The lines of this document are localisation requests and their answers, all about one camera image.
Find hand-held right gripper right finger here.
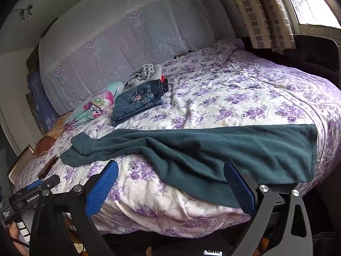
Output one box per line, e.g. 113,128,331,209
224,159,314,256

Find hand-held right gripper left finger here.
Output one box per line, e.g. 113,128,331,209
28,160,119,256

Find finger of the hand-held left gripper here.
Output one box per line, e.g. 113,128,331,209
14,175,61,196

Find dark green fleece pants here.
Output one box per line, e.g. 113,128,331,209
61,124,319,209

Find person's left hand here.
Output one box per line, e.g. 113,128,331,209
8,223,30,256

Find dark phone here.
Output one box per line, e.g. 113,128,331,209
37,155,59,180

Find brown leather patchwork cushion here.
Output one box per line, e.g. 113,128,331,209
33,111,74,157

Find blue patterned pillow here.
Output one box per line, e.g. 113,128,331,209
28,71,60,133

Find folded teal floral blanket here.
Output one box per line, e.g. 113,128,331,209
65,81,125,129

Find bed with purple floral sheet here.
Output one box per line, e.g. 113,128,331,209
12,39,341,239

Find folded blue jeans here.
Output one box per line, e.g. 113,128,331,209
110,79,169,127

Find grey crumpled garment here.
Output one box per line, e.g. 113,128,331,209
124,64,163,88

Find white lace pillow cover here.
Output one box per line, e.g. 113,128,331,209
39,0,237,115

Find black furniture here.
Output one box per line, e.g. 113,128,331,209
238,33,341,86

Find ceiling spot lamp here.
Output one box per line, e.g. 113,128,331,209
19,4,34,22

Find checked curtain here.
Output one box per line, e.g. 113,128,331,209
213,0,297,51

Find white lace curtain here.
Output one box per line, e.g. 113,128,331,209
277,0,341,30

